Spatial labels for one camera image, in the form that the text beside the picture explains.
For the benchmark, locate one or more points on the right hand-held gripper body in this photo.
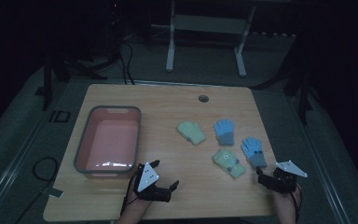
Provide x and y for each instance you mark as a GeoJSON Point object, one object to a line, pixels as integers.
{"type": "Point", "coordinates": [284, 182]}

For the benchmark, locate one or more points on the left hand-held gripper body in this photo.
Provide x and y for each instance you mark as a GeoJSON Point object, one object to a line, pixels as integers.
{"type": "Point", "coordinates": [147, 177]}

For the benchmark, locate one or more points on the blue glove with dark buttons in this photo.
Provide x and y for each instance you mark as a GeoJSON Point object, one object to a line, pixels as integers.
{"type": "Point", "coordinates": [253, 152]}

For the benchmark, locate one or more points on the person's right hand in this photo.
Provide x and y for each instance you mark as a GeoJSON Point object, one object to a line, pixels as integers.
{"type": "Point", "coordinates": [286, 203]}

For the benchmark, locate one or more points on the person's left hand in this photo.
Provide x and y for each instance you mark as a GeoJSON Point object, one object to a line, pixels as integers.
{"type": "Point", "coordinates": [136, 207]}

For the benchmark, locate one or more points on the green glove with face pattern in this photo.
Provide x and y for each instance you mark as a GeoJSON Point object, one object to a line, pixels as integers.
{"type": "Point", "coordinates": [228, 162]}

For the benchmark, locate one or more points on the pale green knitted glove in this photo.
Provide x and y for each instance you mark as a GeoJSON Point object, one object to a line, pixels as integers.
{"type": "Point", "coordinates": [192, 132]}

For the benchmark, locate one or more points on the pink basin with grey rim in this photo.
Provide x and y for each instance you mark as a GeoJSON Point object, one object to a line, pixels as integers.
{"type": "Point", "coordinates": [108, 140]}

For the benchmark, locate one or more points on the blue knitted glove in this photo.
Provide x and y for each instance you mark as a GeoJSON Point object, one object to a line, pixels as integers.
{"type": "Point", "coordinates": [224, 132]}

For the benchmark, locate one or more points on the grey tape piece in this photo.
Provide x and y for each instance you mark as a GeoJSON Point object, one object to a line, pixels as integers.
{"type": "Point", "coordinates": [53, 192]}

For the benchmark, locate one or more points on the black camera stand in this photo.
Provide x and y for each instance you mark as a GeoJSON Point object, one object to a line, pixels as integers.
{"type": "Point", "coordinates": [300, 84]}
{"type": "Point", "coordinates": [60, 67]}

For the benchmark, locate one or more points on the white metal desk frame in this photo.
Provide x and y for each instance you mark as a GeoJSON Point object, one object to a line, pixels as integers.
{"type": "Point", "coordinates": [208, 23]}

